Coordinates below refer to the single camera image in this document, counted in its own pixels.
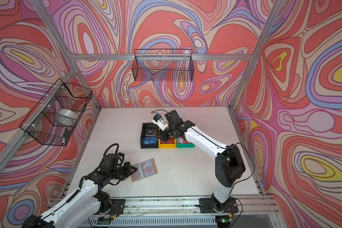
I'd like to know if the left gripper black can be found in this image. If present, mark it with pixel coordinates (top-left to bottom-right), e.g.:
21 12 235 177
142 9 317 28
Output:
108 161 138 181

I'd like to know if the tan leather card holder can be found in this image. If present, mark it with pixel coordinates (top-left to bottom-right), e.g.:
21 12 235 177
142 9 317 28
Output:
131 159 158 182

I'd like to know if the red white circle card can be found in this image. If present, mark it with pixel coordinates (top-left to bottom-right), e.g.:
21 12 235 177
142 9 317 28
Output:
142 160 156 176

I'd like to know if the blue VIP credit card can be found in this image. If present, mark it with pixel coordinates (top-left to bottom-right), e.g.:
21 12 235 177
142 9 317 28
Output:
143 137 158 145

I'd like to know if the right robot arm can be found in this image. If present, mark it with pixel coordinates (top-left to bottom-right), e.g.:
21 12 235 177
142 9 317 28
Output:
152 110 248 215

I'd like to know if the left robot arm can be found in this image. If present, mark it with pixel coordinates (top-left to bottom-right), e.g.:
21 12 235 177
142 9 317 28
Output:
22 143 137 228

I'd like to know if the green storage bin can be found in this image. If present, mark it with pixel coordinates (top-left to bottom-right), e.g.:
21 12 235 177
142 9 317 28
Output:
176 137 194 148

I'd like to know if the yellow storage bin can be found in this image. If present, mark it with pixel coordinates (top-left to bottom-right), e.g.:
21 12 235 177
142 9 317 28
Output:
157 128 176 149

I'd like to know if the black storage bin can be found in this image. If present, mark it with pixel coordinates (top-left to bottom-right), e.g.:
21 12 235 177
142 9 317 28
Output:
140 123 159 149

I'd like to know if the small black device in basket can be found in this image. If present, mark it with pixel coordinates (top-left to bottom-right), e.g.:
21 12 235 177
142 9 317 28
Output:
63 128 71 140

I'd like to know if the grey tape roll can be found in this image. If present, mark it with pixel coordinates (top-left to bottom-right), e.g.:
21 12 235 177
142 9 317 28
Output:
55 109 78 127

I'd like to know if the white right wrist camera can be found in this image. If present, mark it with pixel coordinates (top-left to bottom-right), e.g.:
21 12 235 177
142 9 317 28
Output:
152 114 169 131

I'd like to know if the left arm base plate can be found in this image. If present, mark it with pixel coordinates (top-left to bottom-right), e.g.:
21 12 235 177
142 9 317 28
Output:
98 199 125 216

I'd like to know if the back wall wire basket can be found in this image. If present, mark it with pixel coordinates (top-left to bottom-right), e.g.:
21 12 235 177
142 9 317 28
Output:
132 48 194 82

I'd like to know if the wall wire basket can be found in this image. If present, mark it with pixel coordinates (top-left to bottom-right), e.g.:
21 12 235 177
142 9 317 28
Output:
20 79 93 146
132 48 194 82

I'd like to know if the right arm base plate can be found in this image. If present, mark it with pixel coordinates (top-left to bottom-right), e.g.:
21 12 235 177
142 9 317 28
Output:
195 197 238 214

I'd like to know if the left wall wire basket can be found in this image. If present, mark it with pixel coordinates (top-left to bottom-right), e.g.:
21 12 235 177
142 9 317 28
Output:
20 79 93 146

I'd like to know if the aluminium front rail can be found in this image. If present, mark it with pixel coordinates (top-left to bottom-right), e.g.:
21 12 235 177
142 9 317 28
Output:
45 195 283 220

